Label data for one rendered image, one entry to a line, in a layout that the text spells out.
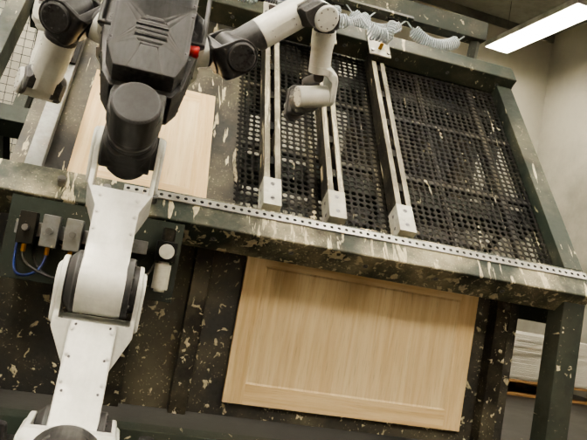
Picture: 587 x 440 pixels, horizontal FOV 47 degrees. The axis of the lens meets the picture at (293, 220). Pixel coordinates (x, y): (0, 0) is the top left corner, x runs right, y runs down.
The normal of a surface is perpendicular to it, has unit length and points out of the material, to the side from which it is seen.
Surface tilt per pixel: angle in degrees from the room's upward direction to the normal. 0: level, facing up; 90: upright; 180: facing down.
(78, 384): 64
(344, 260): 141
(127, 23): 82
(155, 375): 90
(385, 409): 90
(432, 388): 90
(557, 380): 90
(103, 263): 50
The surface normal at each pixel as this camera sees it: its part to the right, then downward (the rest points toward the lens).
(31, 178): 0.29, -0.65
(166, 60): 0.26, -0.18
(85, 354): 0.29, -0.46
